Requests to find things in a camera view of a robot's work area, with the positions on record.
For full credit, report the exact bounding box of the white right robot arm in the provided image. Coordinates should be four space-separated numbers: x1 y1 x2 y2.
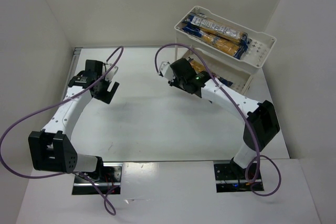
159 58 280 169

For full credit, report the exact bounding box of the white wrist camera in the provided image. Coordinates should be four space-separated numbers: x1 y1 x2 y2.
105 66 119 82
159 61 175 82

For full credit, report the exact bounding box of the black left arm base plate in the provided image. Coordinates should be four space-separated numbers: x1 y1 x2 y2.
71 162 123 195

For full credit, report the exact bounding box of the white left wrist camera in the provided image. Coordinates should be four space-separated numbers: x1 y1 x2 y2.
105 66 119 82

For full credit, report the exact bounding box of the spaghetti bag label side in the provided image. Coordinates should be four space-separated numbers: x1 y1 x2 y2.
182 12 250 46

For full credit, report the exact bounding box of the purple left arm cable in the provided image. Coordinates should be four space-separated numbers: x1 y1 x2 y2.
0 45 124 216

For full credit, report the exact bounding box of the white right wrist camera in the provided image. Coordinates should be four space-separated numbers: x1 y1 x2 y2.
159 61 175 82

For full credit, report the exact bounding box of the spaghetti bag blue yellow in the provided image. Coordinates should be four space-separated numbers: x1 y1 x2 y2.
182 25 248 60
188 58 233 87

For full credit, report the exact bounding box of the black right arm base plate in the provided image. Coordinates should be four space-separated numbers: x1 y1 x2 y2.
214 160 264 193

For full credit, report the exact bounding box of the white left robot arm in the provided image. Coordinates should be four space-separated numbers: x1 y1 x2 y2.
28 60 119 181

